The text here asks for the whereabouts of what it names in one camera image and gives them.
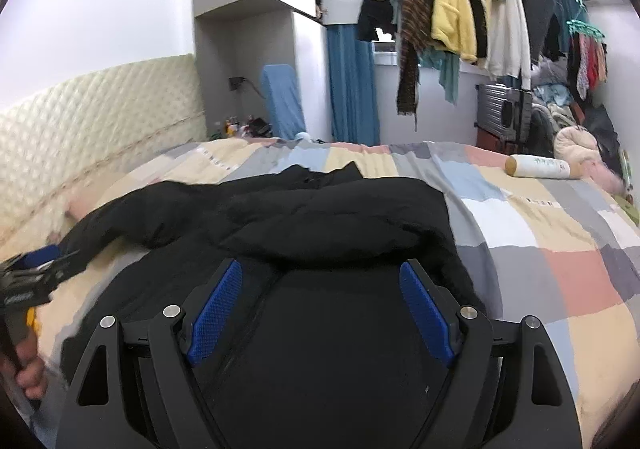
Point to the person's left hand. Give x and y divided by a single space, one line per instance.
31 374

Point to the brown plaid scarf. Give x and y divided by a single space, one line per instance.
412 29

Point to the silver suitcase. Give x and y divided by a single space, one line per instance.
495 104

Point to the green clip hanger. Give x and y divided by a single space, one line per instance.
587 26

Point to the bunch of hanging small garments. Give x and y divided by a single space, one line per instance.
590 64

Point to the cluster of small bottles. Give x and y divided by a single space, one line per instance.
240 128

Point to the cream quilted headboard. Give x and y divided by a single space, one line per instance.
100 119

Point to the pile of mixed clothes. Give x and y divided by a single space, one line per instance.
555 99

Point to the white round object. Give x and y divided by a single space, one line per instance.
303 136

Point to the dark red box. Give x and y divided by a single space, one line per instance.
490 141

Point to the black wall outlet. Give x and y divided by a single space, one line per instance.
236 83

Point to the white hoodie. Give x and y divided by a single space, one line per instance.
507 29

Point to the blue covered chair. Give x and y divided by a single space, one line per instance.
282 99

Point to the pink pillow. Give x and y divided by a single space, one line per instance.
80 206

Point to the black hanging garment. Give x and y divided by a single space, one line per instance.
475 14

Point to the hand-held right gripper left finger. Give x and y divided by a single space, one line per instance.
215 314

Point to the yellow fleece jacket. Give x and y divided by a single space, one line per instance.
450 9

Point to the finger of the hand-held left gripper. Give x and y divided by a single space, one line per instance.
62 265
40 256

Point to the teal hanging garment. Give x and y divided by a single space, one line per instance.
447 74

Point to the window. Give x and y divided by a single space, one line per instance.
385 53

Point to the cream cylinder pillow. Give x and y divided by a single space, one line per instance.
540 166

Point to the checkered pastel bed blanket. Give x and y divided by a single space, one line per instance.
550 239

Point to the pink fluffy cloth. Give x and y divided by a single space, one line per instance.
605 176

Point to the black puffer jacket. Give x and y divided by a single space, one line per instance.
325 229

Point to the yellow cloth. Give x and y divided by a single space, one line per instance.
31 321

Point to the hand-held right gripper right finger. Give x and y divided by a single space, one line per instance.
425 314

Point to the cream fluffy blanket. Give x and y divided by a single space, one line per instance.
575 144

